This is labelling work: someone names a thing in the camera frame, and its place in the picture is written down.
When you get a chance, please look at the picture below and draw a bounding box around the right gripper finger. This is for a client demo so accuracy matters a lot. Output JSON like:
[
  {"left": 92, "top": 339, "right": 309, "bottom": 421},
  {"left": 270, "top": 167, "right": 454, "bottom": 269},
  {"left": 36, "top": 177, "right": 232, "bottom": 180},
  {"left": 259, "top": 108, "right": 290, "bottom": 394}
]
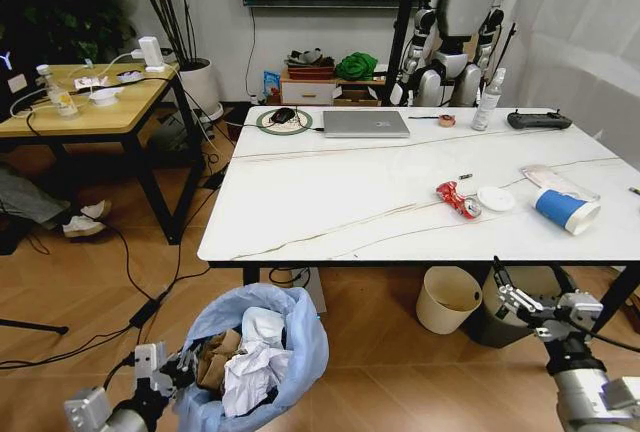
[
  {"left": 532, "top": 322, "right": 566, "bottom": 343},
  {"left": 492, "top": 254, "right": 545, "bottom": 327}
]

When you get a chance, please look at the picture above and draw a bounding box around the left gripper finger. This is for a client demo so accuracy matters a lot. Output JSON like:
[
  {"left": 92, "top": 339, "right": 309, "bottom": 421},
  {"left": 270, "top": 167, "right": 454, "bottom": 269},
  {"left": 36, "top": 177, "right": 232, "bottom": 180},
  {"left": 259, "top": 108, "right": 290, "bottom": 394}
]
[
  {"left": 174, "top": 348, "right": 202, "bottom": 377},
  {"left": 157, "top": 369, "right": 195, "bottom": 399}
]

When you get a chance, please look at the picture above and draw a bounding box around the trash bin with blue bag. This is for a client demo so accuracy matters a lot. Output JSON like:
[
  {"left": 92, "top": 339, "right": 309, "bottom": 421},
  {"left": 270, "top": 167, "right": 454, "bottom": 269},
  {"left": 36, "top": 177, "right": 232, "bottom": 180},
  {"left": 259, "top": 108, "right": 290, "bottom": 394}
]
[{"left": 172, "top": 281, "right": 331, "bottom": 432}]

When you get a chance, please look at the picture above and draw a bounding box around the dark grey waste bin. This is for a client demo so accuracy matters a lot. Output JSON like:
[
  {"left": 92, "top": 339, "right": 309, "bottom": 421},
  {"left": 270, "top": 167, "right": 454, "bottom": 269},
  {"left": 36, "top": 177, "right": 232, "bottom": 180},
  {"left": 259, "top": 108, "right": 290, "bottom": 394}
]
[{"left": 466, "top": 265, "right": 577, "bottom": 349}]

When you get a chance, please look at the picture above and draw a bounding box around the cream waste bin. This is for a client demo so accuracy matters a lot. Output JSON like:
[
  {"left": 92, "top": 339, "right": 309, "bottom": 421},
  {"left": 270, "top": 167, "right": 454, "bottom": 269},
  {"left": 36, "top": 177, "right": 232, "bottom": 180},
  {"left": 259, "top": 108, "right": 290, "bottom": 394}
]
[{"left": 415, "top": 266, "right": 483, "bottom": 336}]

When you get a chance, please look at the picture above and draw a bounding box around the torn brown cardboard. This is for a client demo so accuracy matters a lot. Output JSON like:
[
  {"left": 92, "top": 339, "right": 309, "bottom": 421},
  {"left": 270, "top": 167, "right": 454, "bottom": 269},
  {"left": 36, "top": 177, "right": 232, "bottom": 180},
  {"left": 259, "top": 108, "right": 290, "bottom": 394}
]
[{"left": 193, "top": 328, "right": 247, "bottom": 397}]

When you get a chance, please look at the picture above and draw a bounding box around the black power adapter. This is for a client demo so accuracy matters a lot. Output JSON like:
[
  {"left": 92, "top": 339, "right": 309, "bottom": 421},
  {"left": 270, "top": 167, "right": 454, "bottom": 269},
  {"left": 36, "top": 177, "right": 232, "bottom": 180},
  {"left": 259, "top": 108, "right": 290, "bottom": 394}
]
[{"left": 128, "top": 295, "right": 164, "bottom": 329}]

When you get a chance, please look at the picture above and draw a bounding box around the crumpled white paper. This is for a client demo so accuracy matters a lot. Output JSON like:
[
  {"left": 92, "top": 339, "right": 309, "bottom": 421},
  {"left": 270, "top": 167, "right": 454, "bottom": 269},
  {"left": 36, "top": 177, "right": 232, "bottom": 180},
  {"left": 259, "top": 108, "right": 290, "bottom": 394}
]
[{"left": 221, "top": 341, "right": 294, "bottom": 419}]

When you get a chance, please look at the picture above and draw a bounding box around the blue and white paper cup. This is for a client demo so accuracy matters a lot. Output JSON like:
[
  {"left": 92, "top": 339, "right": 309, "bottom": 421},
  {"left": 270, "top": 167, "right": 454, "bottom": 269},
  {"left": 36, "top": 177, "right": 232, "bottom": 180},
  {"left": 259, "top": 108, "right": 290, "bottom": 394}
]
[{"left": 531, "top": 187, "right": 602, "bottom": 237}]

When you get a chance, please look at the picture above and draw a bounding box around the white round lid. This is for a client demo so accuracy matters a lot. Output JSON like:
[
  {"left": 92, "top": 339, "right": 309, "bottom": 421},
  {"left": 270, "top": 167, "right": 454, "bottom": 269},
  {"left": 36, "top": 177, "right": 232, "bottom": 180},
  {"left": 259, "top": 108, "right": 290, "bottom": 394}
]
[{"left": 475, "top": 185, "right": 518, "bottom": 215}]

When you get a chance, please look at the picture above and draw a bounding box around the crushed red can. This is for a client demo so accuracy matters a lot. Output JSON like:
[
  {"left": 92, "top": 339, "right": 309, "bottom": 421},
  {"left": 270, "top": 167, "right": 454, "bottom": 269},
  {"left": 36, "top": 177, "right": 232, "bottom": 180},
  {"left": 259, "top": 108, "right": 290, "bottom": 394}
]
[{"left": 434, "top": 180, "right": 483, "bottom": 220}]

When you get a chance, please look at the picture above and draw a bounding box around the clear plastic wrapper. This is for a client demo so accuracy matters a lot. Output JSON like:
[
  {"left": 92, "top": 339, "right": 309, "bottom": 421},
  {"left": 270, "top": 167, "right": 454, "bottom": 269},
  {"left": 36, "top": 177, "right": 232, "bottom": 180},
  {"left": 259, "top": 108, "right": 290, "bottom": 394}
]
[{"left": 519, "top": 163, "right": 601, "bottom": 203}]

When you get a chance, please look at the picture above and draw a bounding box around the black tripod leg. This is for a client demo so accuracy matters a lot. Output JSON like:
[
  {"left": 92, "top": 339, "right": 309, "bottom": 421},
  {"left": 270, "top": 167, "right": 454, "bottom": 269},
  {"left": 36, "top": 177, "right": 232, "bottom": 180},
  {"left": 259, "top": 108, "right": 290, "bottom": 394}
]
[{"left": 0, "top": 318, "right": 71, "bottom": 337}]

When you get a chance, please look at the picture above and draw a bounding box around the person's shoe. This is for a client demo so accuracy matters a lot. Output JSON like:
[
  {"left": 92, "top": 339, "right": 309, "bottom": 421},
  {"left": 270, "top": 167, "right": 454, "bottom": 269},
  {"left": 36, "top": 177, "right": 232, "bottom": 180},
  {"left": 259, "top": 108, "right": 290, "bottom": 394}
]
[{"left": 61, "top": 198, "right": 114, "bottom": 239}]

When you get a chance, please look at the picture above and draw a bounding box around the black remote controller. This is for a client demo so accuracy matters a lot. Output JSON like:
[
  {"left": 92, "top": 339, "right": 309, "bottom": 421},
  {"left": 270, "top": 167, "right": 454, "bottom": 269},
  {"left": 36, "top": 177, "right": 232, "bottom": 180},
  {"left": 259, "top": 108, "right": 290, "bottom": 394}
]
[{"left": 506, "top": 108, "right": 574, "bottom": 130}]

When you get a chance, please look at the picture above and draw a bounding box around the clear spray bottle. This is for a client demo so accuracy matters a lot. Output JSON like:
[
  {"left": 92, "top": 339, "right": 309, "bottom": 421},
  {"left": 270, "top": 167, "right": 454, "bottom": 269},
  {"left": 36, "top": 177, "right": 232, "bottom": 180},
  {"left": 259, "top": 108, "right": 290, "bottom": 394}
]
[{"left": 470, "top": 67, "right": 508, "bottom": 132}]

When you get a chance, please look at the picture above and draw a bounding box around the white marble table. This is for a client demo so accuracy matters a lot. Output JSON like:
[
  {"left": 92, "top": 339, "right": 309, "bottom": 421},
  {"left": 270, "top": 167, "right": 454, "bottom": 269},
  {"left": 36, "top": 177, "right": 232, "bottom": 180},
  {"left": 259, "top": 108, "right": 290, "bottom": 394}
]
[{"left": 197, "top": 104, "right": 640, "bottom": 338}]

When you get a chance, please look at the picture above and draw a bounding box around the person's leg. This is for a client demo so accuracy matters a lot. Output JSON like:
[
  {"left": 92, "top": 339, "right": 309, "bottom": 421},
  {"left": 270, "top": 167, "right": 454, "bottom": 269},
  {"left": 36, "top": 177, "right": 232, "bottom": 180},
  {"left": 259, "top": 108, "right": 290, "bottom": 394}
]
[{"left": 0, "top": 163, "right": 72, "bottom": 226}]

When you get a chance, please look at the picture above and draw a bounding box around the silver laptop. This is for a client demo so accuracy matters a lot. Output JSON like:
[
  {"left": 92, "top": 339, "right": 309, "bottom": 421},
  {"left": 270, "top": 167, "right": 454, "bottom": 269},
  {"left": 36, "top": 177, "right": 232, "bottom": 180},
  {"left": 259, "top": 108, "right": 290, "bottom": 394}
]
[{"left": 322, "top": 109, "right": 412, "bottom": 140}]

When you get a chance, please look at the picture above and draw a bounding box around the wooden side table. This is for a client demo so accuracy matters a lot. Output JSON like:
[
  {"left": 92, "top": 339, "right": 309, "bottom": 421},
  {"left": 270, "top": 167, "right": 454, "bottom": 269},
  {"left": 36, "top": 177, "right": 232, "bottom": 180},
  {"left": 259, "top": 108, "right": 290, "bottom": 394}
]
[{"left": 0, "top": 61, "right": 207, "bottom": 246}]

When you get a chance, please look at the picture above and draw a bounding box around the round green-rimmed mouse pad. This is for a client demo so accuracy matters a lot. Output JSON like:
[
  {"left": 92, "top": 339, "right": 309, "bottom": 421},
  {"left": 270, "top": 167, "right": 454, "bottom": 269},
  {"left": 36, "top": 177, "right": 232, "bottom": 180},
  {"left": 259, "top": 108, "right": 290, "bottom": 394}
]
[{"left": 255, "top": 106, "right": 314, "bottom": 135}]

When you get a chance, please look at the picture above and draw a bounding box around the open cardboard box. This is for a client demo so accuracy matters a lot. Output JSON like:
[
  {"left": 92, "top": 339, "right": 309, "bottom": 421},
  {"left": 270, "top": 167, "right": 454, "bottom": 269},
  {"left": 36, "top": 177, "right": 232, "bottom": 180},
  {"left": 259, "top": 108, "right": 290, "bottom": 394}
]
[{"left": 333, "top": 83, "right": 382, "bottom": 108}]

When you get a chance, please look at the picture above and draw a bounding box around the white plant pot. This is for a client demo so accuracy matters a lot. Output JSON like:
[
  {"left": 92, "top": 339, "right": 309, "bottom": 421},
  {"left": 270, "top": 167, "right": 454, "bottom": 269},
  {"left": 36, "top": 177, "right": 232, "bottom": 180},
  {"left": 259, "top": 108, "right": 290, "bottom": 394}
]
[{"left": 176, "top": 57, "right": 225, "bottom": 122}]

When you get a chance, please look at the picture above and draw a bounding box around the small white bowl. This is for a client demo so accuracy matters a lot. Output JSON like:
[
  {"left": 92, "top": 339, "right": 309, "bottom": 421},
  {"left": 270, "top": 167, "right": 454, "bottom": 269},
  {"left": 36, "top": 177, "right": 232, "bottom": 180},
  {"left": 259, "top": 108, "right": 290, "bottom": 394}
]
[{"left": 88, "top": 86, "right": 126, "bottom": 106}]

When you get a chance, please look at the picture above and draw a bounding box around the white cloth sheet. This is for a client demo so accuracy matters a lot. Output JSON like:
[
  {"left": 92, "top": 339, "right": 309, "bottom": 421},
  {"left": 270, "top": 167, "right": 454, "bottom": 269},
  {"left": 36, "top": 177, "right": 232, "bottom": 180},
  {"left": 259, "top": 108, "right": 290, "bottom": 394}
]
[{"left": 499, "top": 0, "right": 640, "bottom": 176}]

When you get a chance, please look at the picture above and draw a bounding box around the black stand pole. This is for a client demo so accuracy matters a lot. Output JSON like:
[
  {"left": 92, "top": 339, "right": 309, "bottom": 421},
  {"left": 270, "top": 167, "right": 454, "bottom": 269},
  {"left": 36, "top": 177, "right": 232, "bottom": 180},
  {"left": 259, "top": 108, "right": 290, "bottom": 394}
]
[{"left": 383, "top": 0, "right": 417, "bottom": 106}]

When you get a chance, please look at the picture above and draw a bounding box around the blue snack bag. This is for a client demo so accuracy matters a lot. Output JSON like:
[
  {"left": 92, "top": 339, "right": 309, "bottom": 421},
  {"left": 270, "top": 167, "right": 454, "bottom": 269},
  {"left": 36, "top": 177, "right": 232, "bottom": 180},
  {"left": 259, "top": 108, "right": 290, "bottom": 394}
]
[{"left": 261, "top": 69, "right": 283, "bottom": 101}]

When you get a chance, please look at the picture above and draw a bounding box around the green cloth bundle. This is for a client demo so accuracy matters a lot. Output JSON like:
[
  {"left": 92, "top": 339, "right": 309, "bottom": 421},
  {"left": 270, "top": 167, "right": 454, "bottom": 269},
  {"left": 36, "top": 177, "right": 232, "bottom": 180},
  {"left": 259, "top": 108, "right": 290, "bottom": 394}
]
[{"left": 334, "top": 51, "right": 377, "bottom": 81}]

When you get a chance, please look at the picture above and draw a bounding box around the clear plastic bottle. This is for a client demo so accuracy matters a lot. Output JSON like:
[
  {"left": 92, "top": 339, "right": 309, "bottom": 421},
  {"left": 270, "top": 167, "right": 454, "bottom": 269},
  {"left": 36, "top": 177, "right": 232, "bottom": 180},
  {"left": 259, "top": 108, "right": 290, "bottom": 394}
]
[{"left": 35, "top": 63, "right": 82, "bottom": 119}]

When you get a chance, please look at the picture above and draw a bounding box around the white low drawer cabinet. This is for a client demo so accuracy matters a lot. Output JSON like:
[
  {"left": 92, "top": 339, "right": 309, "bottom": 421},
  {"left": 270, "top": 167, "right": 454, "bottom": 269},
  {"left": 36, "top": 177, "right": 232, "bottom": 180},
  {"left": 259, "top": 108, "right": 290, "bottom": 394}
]
[{"left": 278, "top": 66, "right": 387, "bottom": 106}]

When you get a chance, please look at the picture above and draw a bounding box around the pink packet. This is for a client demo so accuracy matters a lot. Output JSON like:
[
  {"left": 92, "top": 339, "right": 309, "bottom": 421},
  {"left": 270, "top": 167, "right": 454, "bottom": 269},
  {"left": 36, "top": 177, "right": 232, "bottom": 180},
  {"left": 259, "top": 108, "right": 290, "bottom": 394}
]
[{"left": 73, "top": 75, "right": 109, "bottom": 91}]

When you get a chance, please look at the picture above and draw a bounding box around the silver humanoid robot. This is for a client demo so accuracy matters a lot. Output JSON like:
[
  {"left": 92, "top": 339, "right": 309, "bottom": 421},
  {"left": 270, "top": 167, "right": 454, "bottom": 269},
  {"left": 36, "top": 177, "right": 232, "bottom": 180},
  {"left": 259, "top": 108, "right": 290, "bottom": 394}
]
[{"left": 399, "top": 0, "right": 525, "bottom": 109}]

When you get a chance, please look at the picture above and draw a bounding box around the white charger box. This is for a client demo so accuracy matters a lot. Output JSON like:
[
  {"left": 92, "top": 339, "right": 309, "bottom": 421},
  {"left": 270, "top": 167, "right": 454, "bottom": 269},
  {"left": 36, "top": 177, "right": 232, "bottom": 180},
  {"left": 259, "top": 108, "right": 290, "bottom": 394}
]
[{"left": 137, "top": 36, "right": 166, "bottom": 74}]

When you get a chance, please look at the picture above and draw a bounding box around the dark monitor screen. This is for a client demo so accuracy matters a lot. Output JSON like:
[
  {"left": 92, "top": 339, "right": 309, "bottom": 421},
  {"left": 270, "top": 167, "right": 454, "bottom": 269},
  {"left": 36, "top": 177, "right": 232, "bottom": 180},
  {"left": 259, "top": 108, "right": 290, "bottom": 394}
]
[{"left": 0, "top": 43, "right": 47, "bottom": 124}]

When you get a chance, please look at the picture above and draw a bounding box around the brown tray with items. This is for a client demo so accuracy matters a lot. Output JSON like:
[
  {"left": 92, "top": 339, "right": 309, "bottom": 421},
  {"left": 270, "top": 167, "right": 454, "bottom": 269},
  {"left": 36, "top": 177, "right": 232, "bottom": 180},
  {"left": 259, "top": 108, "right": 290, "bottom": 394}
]
[{"left": 284, "top": 47, "right": 337, "bottom": 81}]

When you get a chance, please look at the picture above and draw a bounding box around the tall thin-stemmed plant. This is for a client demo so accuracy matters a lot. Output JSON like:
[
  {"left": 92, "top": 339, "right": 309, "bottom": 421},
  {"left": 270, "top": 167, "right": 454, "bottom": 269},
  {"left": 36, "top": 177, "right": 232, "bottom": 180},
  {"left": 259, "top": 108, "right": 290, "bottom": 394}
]
[{"left": 128, "top": 0, "right": 202, "bottom": 66}]

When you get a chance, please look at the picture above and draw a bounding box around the dark leafy plant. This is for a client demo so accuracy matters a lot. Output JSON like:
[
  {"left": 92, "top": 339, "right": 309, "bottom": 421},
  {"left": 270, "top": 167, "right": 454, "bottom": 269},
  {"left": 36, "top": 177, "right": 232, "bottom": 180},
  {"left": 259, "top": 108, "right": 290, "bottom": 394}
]
[{"left": 0, "top": 0, "right": 137, "bottom": 66}]

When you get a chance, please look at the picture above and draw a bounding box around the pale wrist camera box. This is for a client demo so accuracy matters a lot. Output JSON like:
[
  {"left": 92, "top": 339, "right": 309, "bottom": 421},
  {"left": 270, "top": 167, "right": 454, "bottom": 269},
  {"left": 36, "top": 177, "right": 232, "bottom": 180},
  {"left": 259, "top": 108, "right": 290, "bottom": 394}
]
[
  {"left": 558, "top": 290, "right": 605, "bottom": 336},
  {"left": 133, "top": 343, "right": 169, "bottom": 382}
]

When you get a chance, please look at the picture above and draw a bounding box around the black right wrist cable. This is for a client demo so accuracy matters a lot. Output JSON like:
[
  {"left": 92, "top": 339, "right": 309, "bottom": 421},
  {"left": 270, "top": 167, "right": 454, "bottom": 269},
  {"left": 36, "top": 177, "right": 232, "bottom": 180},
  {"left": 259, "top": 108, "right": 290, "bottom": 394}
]
[{"left": 563, "top": 320, "right": 640, "bottom": 349}]

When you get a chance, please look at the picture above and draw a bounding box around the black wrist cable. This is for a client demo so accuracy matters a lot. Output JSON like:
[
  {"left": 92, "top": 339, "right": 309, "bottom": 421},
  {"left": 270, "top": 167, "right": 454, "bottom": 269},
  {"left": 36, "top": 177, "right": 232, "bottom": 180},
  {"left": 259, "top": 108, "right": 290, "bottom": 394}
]
[
  {"left": 101, "top": 350, "right": 142, "bottom": 406},
  {"left": 563, "top": 320, "right": 640, "bottom": 349}
]

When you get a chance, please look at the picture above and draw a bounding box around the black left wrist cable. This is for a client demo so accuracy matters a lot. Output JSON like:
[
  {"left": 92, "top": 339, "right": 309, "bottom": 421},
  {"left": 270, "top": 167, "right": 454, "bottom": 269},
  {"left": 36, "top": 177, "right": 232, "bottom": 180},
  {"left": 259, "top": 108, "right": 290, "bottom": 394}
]
[{"left": 101, "top": 350, "right": 142, "bottom": 406}]

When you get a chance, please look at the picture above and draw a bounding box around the black floor cable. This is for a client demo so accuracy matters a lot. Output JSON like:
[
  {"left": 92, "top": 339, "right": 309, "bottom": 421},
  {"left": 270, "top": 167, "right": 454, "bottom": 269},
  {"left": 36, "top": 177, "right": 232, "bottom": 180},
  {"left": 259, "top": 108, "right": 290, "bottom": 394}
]
[{"left": 0, "top": 221, "right": 211, "bottom": 371}]

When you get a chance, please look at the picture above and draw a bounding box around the white charging cable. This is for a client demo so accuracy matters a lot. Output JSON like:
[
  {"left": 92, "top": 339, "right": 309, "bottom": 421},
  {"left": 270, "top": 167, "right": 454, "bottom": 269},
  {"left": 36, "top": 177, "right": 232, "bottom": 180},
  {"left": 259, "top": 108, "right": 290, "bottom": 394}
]
[{"left": 9, "top": 51, "right": 146, "bottom": 119}]

